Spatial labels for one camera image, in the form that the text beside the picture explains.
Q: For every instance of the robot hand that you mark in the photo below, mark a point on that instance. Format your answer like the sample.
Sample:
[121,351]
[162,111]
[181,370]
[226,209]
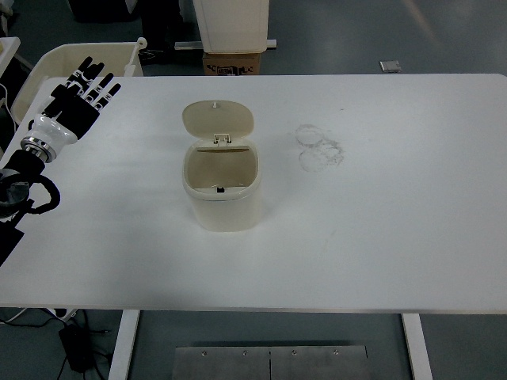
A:
[53,130]

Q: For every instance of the cream plastic trash bin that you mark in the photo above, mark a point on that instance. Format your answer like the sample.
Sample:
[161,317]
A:
[226,206]

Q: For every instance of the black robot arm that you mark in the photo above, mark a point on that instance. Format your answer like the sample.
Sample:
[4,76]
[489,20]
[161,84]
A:
[17,166]

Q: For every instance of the large white plastic crate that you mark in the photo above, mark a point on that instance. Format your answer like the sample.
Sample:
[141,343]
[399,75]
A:
[59,59]

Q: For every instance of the silver metal bar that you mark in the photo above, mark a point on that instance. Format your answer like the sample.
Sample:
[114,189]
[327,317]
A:
[188,45]

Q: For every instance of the brown cardboard box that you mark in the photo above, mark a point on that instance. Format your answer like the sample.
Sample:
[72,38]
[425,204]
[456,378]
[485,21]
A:
[231,63]

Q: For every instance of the tall white plastic container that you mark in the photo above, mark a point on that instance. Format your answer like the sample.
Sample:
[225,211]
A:
[233,23]

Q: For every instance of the black power adapter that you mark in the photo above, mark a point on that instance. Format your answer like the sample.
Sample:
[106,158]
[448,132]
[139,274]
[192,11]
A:
[77,350]

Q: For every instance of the white table leg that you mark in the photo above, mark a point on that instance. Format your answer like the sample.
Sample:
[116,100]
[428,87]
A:
[123,348]
[418,348]

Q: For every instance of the grey metal plate with screws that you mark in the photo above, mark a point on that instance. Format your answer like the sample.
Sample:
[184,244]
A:
[237,364]

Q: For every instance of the small grey floor plate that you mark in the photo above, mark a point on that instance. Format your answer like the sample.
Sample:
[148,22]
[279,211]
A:
[390,65]

